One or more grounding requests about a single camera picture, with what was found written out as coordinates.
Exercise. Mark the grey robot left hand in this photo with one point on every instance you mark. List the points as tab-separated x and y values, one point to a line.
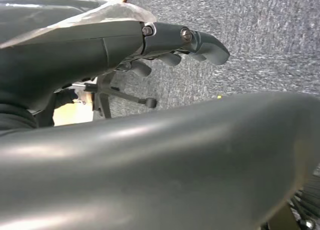
75	53

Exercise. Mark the black mesh office chair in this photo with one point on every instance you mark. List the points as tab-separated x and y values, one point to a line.
105	92

